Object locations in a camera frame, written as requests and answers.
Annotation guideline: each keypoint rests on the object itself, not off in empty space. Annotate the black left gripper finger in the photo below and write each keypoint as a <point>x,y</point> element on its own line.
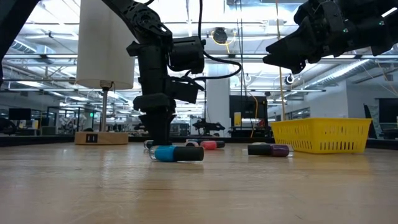
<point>164,109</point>
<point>147,109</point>

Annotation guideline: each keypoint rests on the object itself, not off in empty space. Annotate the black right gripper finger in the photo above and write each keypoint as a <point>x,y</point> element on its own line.
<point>289,62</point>
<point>289,46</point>

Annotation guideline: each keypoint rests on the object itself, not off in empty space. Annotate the light blue nail polish bottle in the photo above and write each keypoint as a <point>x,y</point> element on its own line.
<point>174,154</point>

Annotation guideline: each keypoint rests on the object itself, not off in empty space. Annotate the red nail polish bottle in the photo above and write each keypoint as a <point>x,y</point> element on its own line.
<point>209,145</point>

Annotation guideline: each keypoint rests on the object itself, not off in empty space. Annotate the pale yellow nail polish bottle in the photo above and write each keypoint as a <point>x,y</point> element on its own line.
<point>258,143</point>

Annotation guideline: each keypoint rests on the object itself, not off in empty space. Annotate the dark purple nail polish bottle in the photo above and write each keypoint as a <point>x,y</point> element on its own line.
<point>267,150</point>

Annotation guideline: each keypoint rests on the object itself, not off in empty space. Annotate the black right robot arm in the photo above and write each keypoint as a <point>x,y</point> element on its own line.
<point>367,28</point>

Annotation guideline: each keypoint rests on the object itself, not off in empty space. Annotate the black background robot arm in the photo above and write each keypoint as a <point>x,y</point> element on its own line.
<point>208,126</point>

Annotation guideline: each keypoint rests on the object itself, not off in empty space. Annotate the black cabinet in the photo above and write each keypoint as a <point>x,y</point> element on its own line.
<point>248,105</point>

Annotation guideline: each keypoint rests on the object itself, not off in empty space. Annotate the white shade wooden base lamp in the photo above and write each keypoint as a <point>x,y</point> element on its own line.
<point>99,46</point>

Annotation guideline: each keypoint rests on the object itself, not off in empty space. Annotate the yellow plastic basket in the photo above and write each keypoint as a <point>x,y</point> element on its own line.
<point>311,130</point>

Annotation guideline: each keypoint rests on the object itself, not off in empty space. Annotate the large black monitor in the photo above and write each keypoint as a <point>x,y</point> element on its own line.
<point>387,109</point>

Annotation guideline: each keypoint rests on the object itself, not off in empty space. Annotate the black computer monitor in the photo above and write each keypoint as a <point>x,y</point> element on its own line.
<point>20,114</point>

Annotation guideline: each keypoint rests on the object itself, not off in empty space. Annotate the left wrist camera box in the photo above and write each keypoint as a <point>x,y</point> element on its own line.
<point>183,90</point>

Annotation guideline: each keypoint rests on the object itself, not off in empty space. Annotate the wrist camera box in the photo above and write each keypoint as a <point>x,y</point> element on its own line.
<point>301,14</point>
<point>183,90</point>

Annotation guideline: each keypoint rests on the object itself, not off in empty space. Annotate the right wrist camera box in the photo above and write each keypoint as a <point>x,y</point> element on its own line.
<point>301,14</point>

